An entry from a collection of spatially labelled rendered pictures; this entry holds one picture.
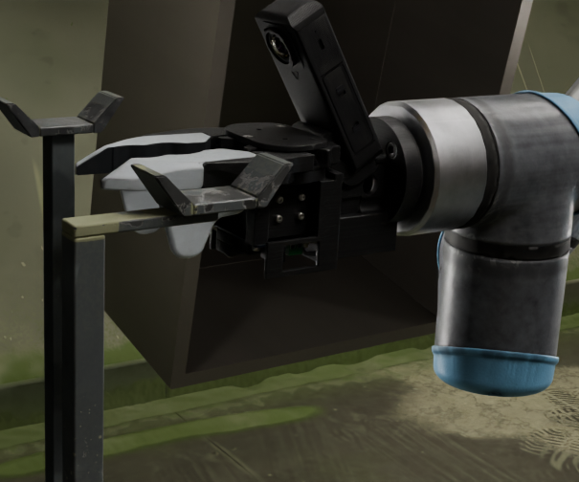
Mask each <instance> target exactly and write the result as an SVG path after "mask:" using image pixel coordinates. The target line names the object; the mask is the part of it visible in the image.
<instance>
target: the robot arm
mask: <svg viewBox="0 0 579 482"><path fill-rule="evenodd" d="M255 20H256V22H257V24H258V27H259V29H260V31H261V33H262V36H263V38H264V40H265V43H266V45H267V48H268V49H269V51H270V53H271V56H272V58H273V59H274V61H275V63H276V66H277V68H278V71H279V74H280V76H281V78H282V80H283V82H284V85H285V87H286V89H287V91H288V94H289V96H290V98H291V100H292V101H293V104H294V106H295V108H296V110H297V113H298V115H299V117H300V119H301V121H297V122H296V123H294V124H293V125H292V126H289V125H286V124H281V123H273V122H247V123H236V124H231V125H228V126H226V127H222V128H219V127H214V128H189V129H179V130H172V131H166V132H160V133H153V134H146V135H143V136H142V137H136V138H131V139H127V140H123V141H120V142H114V143H110V144H108V145H105V146H103V147H101V148H100V149H98V150H97V151H95V152H93V153H92V154H90V155H88V156H87V157H85V158H84V159H82V160H80V161H79V162H77V163H76V167H75V174H76V175H89V174H101V173H108V174H107V175H106V176H104V177H103V178H101V179H100V188H101V189H104V190H119V191H120V193H121V196H122V202H123V206H124V210H125V211H131V210H140V209H149V208H163V206H161V205H159V204H157V203H156V202H155V200H154V199H153V197H152V196H151V195H150V193H149V192H148V190H147V189H146V187H145V186H144V184H143V183H142V181H141V180H140V179H139V177H138V176H137V174H136V173H135V172H134V170H133V169H132V167H131V165H132V164H142V165H144V166H146V167H148V168H150V169H152V170H155V171H157V172H159V173H161V174H163V175H165V176H167V177H168V178H169V179H170V180H171V182H172V183H173V184H174V185H175V186H176V187H177V188H178V189H179V190H189V189H198V188H208V187H218V186H231V184H232V182H233V181H234V180H235V179H236V178H237V176H238V175H239V174H240V173H241V172H242V171H243V169H244V168H245V167H246V166H247V165H248V163H249V162H250V161H251V160H252V159H253V158H254V156H255V155H256V154H258V153H265V152H266V153H269V154H271V155H274V156H276V157H279V158H282V159H283V160H286V161H288V162H291V163H293V166H292V167H291V169H290V171H289V172H288V174H287V175H286V177H285V178H284V180H283V182H282V183H281V185H280V186H279V188H278V190H277V191H276V193H275V195H274V196H273V198H272V199H271V201H270V202H269V204H268V206H267V207H265V208H253V209H244V210H237V211H228V212H219V216H218V221H213V222H205V223H197V224H189V225H181V226H173V227H165V230H166V233H167V240H168V243H169V247H170V249H171V251H172V252H173V254H175V255H176V256H177V257H179V258H184V259H187V258H192V257H194V256H196V255H198V254H199V253H200V252H201V251H202V250H203V249H204V246H205V244H206V242H207V239H208V237H209V236H210V249H212V250H213V249H217V250H218V251H220V252H223V253H225V254H226V255H228V256H229V257H235V256H236V255H241V254H247V255H251V254H258V253H260V257H262V258H264V259H265V263H264V278H265V279H271V278H278V277H285V276H290V275H297V274H309V273H314V272H321V271H327V270H334V269H337V261H338V259H339V258H346V257H351V256H358V255H365V254H372V253H378V252H390V251H395V245H396V235H401V236H410V235H417V234H423V233H430V232H437V231H441V233H440V236H439V240H438V245H437V264H438V269H439V279H438V297H437V317H436V327H435V337H434V345H433V346H432V352H433V353H434V372H435V374H436V375H437V377H438V378H439V379H440V380H442V381H443V382H444V383H447V384H448V385H451V386H453V387H455V388H458V389H461V390H464V391H468V392H472V393H476V394H480V395H487V396H498V397H522V396H529V395H533V394H537V393H539V392H542V391H544V390H545V389H547V388H548V387H549V386H550V384H551V383H552V381H553V376H554V370H555V365H556V364H557V363H558V362H559V357H556V356H557V348H558V340H559V333H560V325H561V317H562V309H563V301H564V293H565V286H566V278H567V270H568V256H569V255H570V254H571V253H572V252H573V251H574V250H575V248H576V247H577V245H578V244H579V77H578V79H577V80H576V81H575V82H574V83H573V85H572V86H571V87H570V88H569V89H568V91H567V92H566V93H565V94H559V93H540V92H537V91H531V90H523V91H519V92H516V93H514V94H509V95H494V96H478V97H464V98H448V99H446V98H442V99H412V100H397V101H388V102H385V103H383V104H381V105H379V106H378V107H377V108H376V109H375V110H374V111H373V112H372V113H371V114H370V115H369V116H368V114H367V110H366V107H365V105H364V103H363V101H362V99H361V96H360V94H359V91H358V89H357V87H356V84H355V82H354V79H353V77H352V74H351V72H350V71H349V68H348V66H347V63H346V61H345V57H344V55H343V52H342V50H341V47H340V45H339V43H338V40H337V38H336V35H335V33H334V32H333V29H332V27H331V24H330V22H329V19H328V17H327V15H326V12H325V10H324V7H323V5H322V4H321V3H319V2H317V1H313V0H276V1H275V2H273V3H272V4H270V5H269V6H267V7H266V8H264V9H263V10H261V11H260V12H258V13H257V14H256V17H255ZM286 254H287V255H295V254H302V255H304V256H306V257H308V258H310V259H312V260H314V261H316V265H312V266H305V267H299V268H293V269H286V270H283V269H282V262H285V255H286Z"/></svg>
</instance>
